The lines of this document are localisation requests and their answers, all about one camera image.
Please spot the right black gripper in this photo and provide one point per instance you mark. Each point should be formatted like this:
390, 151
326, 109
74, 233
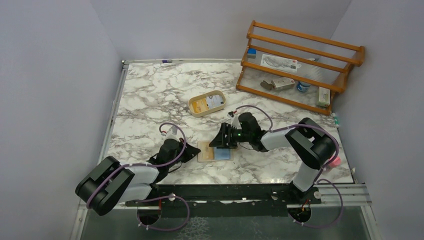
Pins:
220, 141

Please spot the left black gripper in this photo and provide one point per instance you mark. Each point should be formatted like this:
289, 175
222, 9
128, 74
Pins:
190, 152

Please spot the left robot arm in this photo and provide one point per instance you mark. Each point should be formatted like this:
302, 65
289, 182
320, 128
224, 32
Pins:
111, 182

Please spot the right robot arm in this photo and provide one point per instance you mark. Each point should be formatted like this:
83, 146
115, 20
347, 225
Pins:
312, 143

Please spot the white black card in tray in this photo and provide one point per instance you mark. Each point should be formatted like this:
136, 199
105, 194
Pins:
214, 101

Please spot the orange card in tray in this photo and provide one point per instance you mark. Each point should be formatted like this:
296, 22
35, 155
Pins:
200, 106

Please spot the beige oval tray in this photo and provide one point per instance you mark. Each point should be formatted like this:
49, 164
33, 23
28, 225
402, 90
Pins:
203, 96

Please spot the brown small object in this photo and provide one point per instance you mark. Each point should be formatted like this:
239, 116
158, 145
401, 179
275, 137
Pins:
267, 86

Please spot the grey box with red label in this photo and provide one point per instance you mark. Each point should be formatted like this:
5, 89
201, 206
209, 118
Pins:
282, 83

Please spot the blue white small box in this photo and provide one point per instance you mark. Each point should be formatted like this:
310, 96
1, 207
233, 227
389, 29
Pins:
251, 53

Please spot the clear packet with red label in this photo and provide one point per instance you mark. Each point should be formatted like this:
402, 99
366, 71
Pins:
280, 63

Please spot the purple marker pen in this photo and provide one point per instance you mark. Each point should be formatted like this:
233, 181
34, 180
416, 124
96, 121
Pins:
165, 61

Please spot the blue white bottle cap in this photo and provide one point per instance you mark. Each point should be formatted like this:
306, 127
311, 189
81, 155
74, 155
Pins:
302, 86

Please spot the wooden shelf rack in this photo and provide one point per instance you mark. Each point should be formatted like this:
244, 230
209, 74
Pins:
325, 63

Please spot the green white small box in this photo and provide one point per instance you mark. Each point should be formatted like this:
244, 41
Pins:
323, 97

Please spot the green white tube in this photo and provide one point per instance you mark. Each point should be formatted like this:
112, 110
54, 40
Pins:
336, 120

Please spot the pink object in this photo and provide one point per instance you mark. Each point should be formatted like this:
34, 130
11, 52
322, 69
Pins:
335, 163

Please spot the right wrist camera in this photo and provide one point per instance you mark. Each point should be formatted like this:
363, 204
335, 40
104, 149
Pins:
234, 121

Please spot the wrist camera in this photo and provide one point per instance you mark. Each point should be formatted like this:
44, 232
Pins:
234, 121
171, 133

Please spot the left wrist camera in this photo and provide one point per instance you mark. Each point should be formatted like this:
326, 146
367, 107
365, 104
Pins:
171, 133

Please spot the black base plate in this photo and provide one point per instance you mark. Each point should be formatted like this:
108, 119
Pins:
206, 200

